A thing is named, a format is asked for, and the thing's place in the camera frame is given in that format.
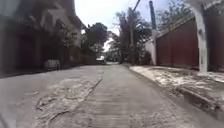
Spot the group of dark trees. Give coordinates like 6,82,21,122
81,9,153,65

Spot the leaning utility pole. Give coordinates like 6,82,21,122
127,0,142,66

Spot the grey concrete road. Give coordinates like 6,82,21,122
0,63,224,128

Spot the green utility pole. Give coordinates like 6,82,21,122
148,0,158,66

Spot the parked vehicle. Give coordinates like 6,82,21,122
43,59,62,72

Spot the raised concrete sidewalk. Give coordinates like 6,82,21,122
129,64,224,113

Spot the dark building with balconies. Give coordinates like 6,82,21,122
0,0,88,75

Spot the white wall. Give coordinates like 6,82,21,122
144,39,158,66

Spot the red metal fence wall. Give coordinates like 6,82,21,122
155,9,224,72

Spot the white concrete post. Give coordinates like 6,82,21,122
190,0,212,73

